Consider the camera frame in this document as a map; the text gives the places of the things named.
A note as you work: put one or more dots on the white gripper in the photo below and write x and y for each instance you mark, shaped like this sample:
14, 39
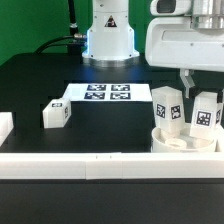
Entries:
186, 34

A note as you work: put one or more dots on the white round stool seat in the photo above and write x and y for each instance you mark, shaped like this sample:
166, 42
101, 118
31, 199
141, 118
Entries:
183, 143

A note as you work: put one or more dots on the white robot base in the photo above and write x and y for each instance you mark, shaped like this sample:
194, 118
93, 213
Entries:
110, 39

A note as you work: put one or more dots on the white marker sheet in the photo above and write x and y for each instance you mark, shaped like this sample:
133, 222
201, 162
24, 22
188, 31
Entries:
124, 92

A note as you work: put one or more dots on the white front barrier rail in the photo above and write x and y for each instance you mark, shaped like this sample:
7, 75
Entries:
89, 166

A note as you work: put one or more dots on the white left barrier rail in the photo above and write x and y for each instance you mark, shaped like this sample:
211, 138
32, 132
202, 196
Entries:
6, 125

